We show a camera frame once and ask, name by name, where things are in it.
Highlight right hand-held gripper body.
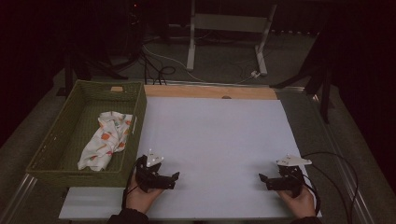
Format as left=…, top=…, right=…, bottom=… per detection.
left=276, top=154, right=313, bottom=199

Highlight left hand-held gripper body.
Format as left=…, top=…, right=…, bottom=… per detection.
left=134, top=148, right=171, bottom=192

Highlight white patterned baby pants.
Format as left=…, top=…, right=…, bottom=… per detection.
left=77, top=110, right=134, bottom=172

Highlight green woven basket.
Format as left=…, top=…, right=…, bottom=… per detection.
left=25, top=79, right=148, bottom=189

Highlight wooden board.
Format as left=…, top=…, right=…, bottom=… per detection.
left=144, top=85, right=278, bottom=101

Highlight dark stand with splayed legs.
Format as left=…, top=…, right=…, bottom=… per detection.
left=55, top=52, right=129, bottom=97

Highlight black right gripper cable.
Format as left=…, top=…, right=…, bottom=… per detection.
left=298, top=173, right=321, bottom=217

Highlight long looped black cable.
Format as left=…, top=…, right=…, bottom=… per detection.
left=301, top=151, right=359, bottom=224

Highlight metal rail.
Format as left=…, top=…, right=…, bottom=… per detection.
left=0, top=173, right=38, bottom=224
left=311, top=92, right=375, bottom=224

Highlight dark stand with tall post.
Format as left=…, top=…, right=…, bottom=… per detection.
left=270, top=31, right=332, bottom=124

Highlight black floor cables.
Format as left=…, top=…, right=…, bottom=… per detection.
left=139, top=50, right=177, bottom=86

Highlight white floor cable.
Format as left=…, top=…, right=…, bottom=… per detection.
left=143, top=45, right=206, bottom=83

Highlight white metal table frame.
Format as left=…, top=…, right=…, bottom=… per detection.
left=186, top=0, right=278, bottom=77

